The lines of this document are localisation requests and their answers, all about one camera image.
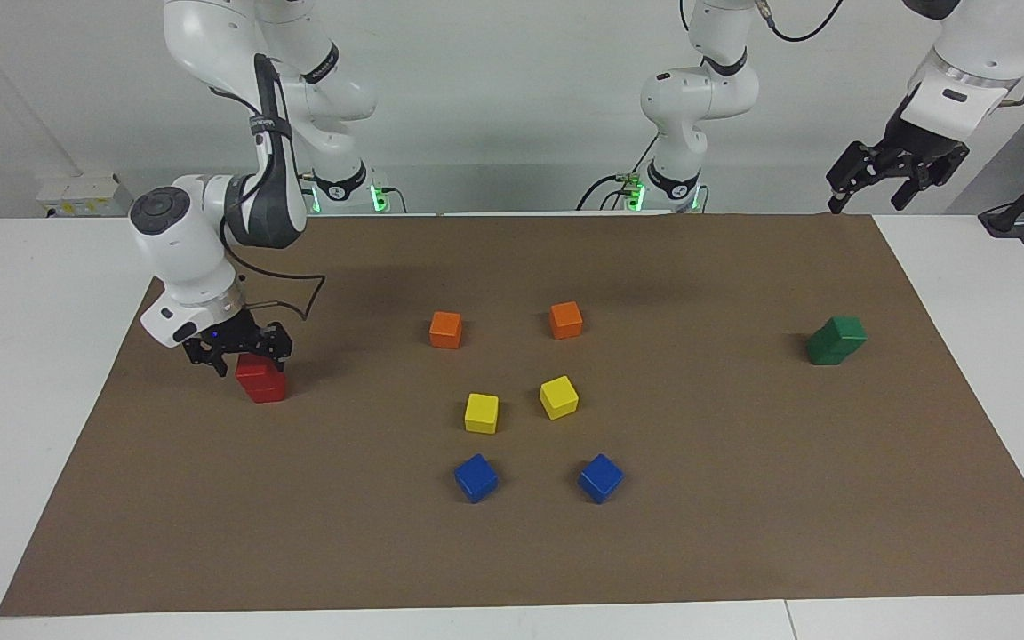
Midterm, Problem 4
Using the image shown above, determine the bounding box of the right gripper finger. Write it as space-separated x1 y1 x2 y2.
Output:
183 342 228 376
261 324 292 370

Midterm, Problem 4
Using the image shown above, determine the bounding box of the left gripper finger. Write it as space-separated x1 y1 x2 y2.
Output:
827 140 884 214
892 144 971 212

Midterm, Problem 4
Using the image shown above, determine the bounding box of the green wooden block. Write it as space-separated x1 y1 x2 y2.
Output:
805 327 852 366
828 316 868 354

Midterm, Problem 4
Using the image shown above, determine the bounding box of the brown table mat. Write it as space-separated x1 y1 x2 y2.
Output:
0 213 1024 617

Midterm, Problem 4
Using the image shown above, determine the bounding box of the orange wooden block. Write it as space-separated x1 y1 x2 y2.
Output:
548 301 584 340
428 310 463 350

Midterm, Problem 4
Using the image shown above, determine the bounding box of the yellow wooden block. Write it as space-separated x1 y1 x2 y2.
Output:
539 375 580 421
464 393 500 436

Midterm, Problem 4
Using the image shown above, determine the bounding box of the blue wooden block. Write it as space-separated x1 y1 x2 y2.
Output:
577 453 626 506
453 453 500 505

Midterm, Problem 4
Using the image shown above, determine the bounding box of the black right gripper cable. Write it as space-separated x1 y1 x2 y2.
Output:
210 84 328 323

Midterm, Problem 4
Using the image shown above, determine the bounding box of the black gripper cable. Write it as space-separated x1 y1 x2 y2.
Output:
761 0 1024 108
210 84 328 323

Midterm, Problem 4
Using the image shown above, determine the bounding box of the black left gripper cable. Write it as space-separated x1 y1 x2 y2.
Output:
761 0 1024 108

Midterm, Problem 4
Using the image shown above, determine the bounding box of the white wall socket box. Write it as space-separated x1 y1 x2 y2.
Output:
36 173 132 219

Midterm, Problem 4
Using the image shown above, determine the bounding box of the black left base cable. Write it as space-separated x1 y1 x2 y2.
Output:
576 133 657 212

